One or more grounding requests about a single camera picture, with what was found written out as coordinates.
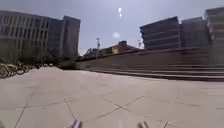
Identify lamp pole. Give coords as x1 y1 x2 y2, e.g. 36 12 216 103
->
95 37 101 60

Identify robot's own part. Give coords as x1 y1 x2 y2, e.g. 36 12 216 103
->
71 120 83 128
138 121 150 128

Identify low building with dark roof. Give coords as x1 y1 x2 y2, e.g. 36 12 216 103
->
83 40 142 58

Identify pale multi-storey building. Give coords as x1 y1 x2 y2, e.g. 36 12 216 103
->
204 6 224 47

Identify dark trimmed hedge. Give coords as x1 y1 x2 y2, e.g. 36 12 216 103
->
59 59 80 71

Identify large grey curved building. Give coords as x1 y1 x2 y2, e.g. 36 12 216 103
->
0 9 82 64

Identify grey stone slab plaza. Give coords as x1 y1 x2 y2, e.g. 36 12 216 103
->
0 66 224 128

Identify dark multi-storey building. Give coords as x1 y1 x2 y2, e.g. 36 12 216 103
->
139 15 183 52

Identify row of trees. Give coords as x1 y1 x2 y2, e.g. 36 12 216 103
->
18 43 63 66

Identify grey multi-storey building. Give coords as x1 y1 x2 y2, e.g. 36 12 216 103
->
180 16 210 49

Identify wide grey stone steps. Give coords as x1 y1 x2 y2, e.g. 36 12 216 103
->
75 44 224 83

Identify row of parked bicycles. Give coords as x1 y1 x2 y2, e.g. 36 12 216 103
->
0 59 35 80

